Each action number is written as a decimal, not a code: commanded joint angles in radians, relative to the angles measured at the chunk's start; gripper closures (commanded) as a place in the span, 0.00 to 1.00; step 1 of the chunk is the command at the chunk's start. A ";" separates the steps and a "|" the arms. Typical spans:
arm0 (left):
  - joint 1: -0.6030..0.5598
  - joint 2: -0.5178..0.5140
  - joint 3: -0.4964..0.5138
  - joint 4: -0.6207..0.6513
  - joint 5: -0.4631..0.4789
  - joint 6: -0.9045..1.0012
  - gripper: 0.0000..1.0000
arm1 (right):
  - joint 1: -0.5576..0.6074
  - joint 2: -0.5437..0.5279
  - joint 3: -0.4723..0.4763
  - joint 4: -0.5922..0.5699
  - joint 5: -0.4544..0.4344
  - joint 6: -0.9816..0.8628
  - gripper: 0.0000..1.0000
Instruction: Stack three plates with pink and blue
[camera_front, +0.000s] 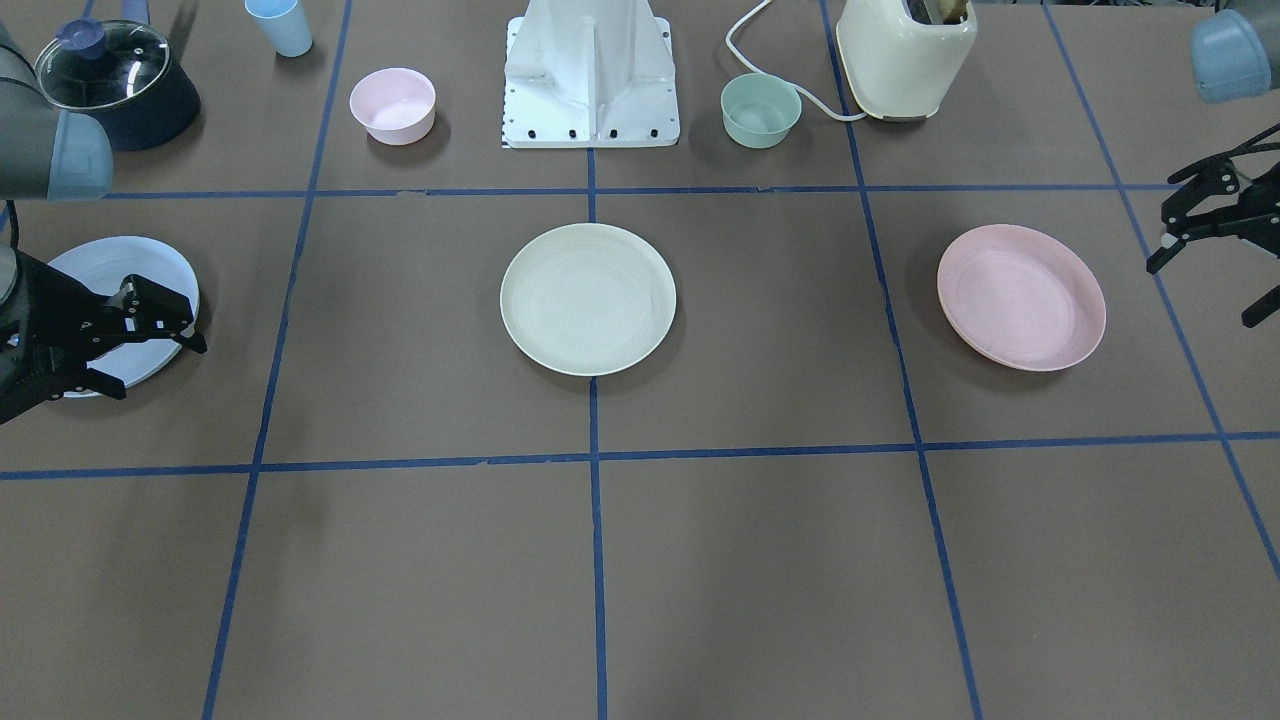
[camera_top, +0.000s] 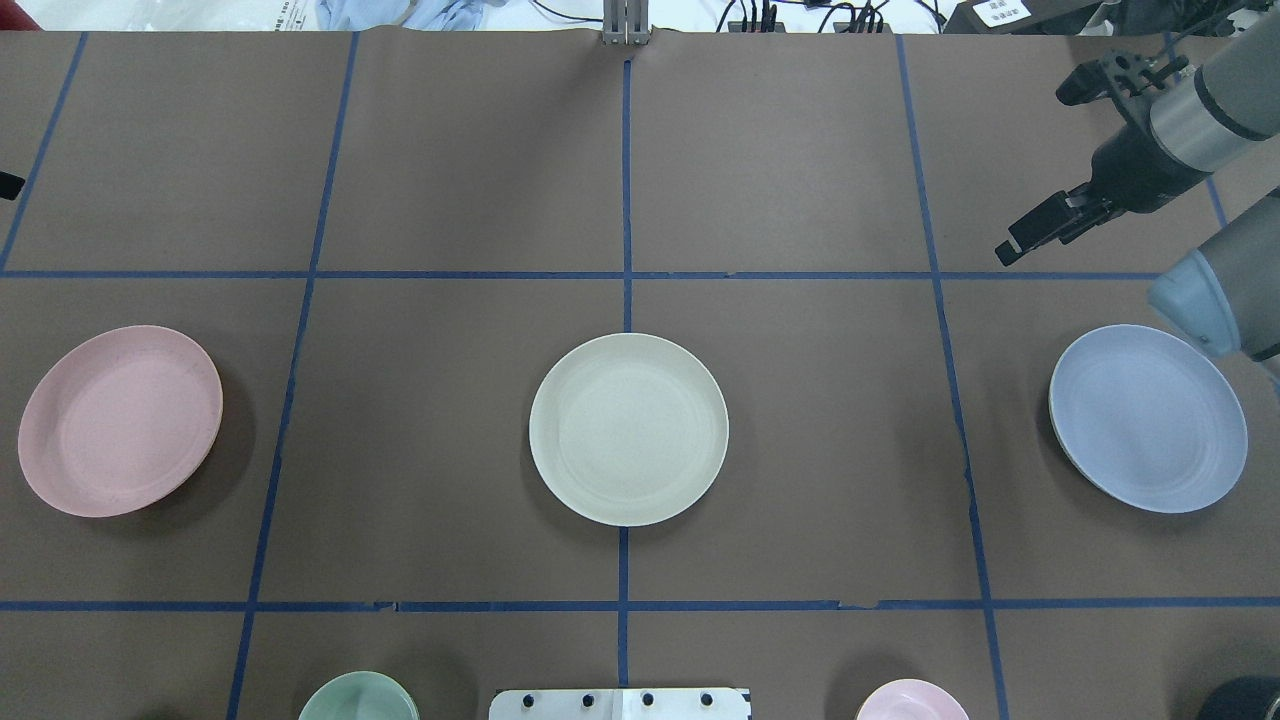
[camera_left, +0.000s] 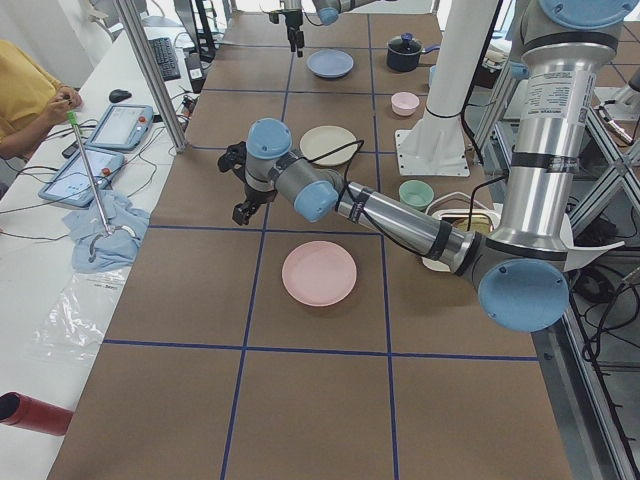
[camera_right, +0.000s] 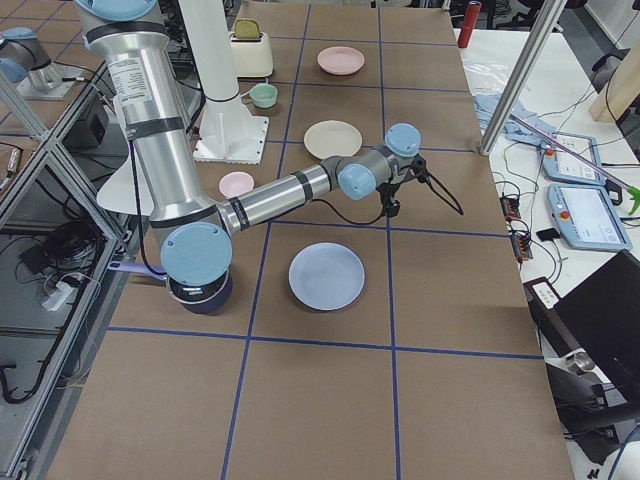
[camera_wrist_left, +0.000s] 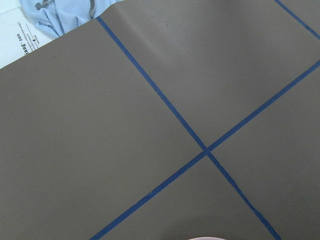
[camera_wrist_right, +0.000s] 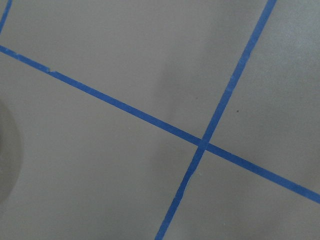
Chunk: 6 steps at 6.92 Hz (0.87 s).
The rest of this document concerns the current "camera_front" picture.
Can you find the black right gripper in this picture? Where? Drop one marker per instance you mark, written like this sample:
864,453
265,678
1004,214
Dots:
48,318

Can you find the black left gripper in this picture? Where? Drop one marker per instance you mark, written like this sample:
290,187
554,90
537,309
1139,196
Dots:
1222,209

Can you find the light blue plate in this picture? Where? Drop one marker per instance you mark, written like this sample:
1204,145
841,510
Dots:
101,265

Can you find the pink plate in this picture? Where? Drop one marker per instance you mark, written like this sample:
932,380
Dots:
1021,298

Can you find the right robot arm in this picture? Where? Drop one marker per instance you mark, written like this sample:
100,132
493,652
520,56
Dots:
50,154

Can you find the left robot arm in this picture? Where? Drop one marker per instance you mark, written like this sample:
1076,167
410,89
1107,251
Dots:
1233,54

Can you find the dark blue pot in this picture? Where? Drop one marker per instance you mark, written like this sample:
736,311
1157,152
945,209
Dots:
151,119

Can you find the glass pot lid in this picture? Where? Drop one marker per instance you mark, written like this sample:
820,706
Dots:
99,64

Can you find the light blue cup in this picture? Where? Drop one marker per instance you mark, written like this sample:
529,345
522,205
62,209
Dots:
285,25

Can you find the pink bowl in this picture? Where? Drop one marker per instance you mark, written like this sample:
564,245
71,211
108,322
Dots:
396,106

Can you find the cream toaster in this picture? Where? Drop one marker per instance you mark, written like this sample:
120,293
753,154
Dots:
901,57

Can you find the cream white plate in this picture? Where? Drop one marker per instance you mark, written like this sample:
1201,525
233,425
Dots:
588,299

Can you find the mint green bowl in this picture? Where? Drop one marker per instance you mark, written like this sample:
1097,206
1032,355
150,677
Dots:
758,110

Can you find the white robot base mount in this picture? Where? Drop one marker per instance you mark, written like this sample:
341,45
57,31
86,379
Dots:
589,75

